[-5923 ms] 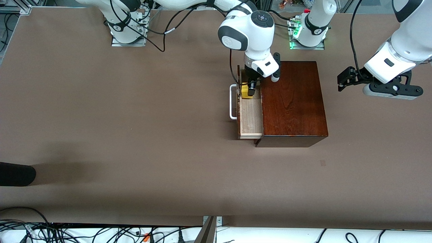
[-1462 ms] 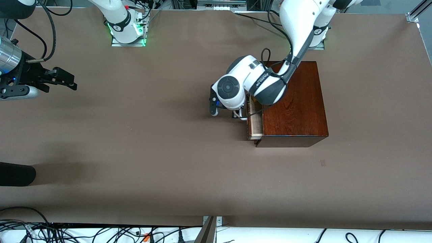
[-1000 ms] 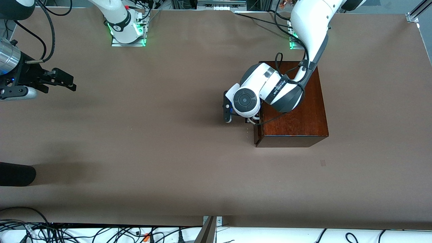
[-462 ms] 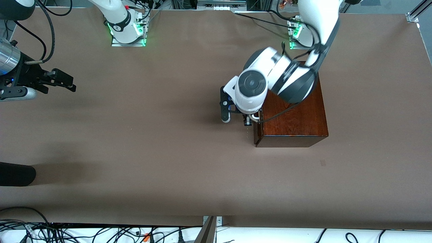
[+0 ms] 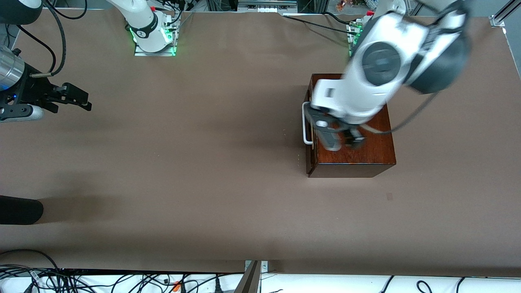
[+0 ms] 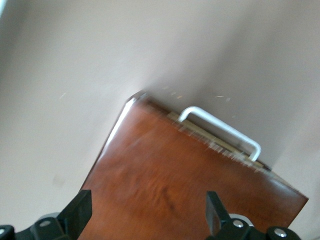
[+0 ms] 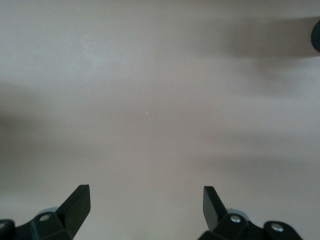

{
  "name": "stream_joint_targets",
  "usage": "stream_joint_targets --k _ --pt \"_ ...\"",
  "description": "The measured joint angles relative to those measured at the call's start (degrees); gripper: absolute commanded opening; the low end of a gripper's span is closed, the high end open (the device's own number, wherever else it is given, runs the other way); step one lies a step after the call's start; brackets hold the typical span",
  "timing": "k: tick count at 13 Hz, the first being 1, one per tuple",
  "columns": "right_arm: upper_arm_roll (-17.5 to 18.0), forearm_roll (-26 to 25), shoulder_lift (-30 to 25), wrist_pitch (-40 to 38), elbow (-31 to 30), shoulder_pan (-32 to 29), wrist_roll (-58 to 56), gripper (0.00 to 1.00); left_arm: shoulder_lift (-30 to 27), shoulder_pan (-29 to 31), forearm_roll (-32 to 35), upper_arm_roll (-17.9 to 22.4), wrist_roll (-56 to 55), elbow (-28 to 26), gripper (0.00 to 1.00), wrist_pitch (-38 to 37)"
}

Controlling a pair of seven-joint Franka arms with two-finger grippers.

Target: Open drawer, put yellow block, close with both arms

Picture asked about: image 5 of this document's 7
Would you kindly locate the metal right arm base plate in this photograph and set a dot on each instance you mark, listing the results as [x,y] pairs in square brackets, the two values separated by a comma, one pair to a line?
[140,53]

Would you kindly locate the grey electrical box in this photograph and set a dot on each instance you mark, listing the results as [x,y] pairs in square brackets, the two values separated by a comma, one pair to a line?
[266,6]

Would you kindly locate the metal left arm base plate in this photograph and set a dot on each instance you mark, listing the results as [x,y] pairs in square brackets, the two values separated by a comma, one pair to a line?
[350,48]

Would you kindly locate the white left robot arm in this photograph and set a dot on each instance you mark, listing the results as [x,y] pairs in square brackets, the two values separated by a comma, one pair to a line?
[382,61]

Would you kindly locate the aluminium corner bracket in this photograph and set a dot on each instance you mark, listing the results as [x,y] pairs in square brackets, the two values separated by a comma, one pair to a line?
[497,21]

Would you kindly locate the grey metal bracket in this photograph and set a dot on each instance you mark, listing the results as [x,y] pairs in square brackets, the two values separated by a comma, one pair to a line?
[250,280]

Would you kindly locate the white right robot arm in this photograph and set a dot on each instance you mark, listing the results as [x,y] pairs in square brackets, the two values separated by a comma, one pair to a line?
[142,24]

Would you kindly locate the black rounded cylinder object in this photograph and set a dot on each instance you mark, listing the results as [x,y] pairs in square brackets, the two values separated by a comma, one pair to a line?
[20,210]

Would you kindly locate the dark brown wooden cabinet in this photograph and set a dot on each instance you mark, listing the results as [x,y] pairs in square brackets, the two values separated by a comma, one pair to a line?
[366,158]

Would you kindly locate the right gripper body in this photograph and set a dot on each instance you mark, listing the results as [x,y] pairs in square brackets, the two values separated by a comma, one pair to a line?
[33,88]

